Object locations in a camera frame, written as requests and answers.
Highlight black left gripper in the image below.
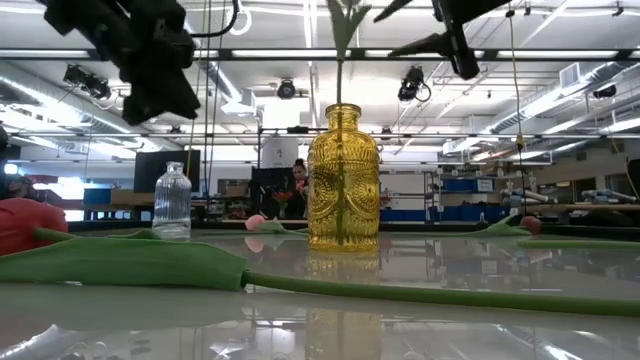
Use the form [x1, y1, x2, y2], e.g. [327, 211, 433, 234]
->
[37, 0, 201, 126]

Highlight black ceiling fixture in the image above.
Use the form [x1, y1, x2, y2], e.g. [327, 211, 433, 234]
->
[62, 63, 112, 101]

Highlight thin black frame crossbar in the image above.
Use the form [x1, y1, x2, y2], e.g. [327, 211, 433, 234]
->
[0, 131, 640, 140]

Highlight blue box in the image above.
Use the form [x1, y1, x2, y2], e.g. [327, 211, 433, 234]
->
[82, 187, 113, 207]

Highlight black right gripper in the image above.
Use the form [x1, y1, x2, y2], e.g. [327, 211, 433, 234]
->
[373, 0, 511, 81]

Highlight black rail with light strips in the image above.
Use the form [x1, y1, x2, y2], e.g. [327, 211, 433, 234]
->
[0, 47, 640, 63]

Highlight black monitor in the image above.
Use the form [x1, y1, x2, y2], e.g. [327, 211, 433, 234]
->
[133, 149, 202, 194]
[251, 166, 296, 220]

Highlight cardboard box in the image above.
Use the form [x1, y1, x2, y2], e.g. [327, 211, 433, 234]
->
[109, 188, 154, 207]

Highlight hanging cable with yellow connector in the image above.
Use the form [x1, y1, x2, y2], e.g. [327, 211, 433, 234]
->
[505, 3, 529, 201]

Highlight row of blue bins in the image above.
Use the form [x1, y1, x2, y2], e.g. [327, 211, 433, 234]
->
[379, 207, 501, 223]

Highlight white artificial tulip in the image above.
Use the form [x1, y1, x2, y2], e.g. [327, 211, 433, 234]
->
[516, 238, 640, 252]
[325, 0, 374, 244]

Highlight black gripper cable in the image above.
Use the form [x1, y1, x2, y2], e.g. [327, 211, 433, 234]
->
[189, 0, 242, 39]

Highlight dark red artificial tulip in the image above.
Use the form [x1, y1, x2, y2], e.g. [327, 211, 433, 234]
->
[477, 213, 544, 237]

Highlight person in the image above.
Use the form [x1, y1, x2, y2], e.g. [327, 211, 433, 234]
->
[291, 158, 310, 220]

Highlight blue shelf bins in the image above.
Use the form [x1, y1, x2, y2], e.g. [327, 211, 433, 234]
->
[442, 178, 496, 193]

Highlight clear ribbed glass bottle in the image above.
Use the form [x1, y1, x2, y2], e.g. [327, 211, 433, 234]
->
[151, 160, 193, 240]

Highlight yellow embossed glass vase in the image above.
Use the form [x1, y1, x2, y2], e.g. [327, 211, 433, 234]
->
[306, 103, 381, 254]

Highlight black camera with cable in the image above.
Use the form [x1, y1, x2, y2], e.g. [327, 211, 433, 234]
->
[397, 64, 432, 104]

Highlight white hanging ring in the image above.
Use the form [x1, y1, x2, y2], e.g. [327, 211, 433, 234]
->
[228, 8, 254, 37]

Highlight silver ventilation duct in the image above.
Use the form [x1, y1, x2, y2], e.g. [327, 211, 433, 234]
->
[487, 62, 640, 136]

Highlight round black ceiling camera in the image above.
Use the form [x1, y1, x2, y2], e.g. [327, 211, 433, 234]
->
[276, 78, 297, 101]

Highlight pink artificial tulip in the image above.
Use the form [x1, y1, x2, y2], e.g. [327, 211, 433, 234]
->
[244, 213, 309, 237]

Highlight red flower bouquet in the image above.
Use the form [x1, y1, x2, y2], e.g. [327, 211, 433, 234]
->
[272, 189, 294, 219]

